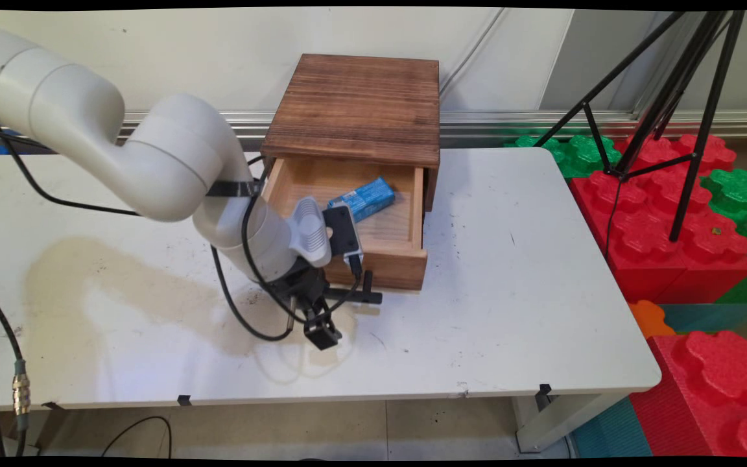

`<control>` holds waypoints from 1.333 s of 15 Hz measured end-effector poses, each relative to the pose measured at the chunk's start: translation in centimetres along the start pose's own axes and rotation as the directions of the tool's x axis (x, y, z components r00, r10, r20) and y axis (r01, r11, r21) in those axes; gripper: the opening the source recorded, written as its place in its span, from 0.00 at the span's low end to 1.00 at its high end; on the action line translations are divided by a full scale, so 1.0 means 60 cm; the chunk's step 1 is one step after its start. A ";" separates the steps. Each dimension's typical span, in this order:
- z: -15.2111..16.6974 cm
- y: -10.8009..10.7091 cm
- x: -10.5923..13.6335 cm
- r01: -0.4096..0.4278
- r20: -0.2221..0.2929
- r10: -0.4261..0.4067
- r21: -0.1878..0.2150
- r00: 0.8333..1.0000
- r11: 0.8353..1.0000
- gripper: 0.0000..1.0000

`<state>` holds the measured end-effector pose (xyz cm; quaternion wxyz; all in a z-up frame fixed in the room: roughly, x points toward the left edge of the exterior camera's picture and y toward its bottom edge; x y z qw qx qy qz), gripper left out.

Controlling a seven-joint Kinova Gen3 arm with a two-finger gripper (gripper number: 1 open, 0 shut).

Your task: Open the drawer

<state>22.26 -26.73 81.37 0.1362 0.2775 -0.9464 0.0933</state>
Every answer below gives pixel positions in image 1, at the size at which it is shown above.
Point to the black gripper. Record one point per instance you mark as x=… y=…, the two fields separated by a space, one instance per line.
x=302 y=282

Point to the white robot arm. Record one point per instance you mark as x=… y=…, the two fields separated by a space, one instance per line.
x=166 y=162

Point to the blue carton box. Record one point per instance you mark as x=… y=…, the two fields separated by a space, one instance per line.
x=370 y=196

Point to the black table edge clip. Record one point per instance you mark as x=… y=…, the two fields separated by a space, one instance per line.
x=53 y=406
x=544 y=394
x=184 y=399

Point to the dark wooden cabinet housing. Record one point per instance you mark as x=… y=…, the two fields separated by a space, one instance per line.
x=357 y=104

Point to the white table leg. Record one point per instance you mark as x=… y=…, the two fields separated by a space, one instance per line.
x=558 y=418

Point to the teal foam block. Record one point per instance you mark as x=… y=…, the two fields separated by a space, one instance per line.
x=610 y=431
x=711 y=316

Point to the green foam block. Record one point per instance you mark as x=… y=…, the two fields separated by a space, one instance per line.
x=743 y=194
x=581 y=154

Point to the orange foam block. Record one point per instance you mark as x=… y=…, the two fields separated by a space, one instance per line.
x=649 y=319

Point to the large red foam block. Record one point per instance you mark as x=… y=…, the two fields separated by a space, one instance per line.
x=711 y=389
x=659 y=227

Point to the black tripod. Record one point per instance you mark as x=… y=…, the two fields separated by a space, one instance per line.
x=698 y=71

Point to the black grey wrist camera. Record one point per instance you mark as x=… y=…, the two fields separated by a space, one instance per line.
x=342 y=233

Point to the aluminium wall rail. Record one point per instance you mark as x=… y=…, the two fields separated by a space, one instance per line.
x=497 y=122

